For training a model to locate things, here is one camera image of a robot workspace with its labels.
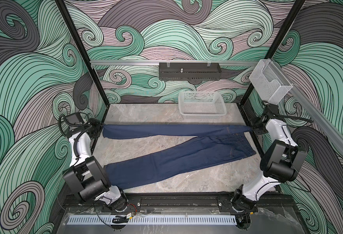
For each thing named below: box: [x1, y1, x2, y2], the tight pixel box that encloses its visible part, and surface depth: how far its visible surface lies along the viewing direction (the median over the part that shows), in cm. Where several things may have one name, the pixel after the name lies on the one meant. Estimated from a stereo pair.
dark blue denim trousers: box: [102, 123, 257, 189], surface depth 92 cm
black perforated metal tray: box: [158, 62, 223, 81], surface depth 97 cm
